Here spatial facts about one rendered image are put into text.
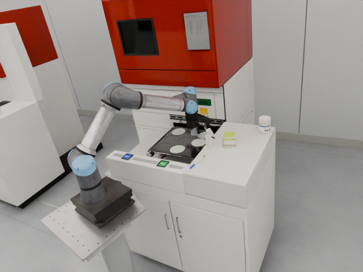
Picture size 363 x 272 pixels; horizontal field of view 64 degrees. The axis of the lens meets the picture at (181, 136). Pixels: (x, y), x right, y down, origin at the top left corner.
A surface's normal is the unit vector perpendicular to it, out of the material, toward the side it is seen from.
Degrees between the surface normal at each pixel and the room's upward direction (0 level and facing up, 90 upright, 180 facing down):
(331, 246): 0
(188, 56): 90
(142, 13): 90
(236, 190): 90
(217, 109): 90
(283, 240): 0
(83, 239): 0
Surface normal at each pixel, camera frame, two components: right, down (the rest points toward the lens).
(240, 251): -0.47, 0.48
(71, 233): -0.14, -0.87
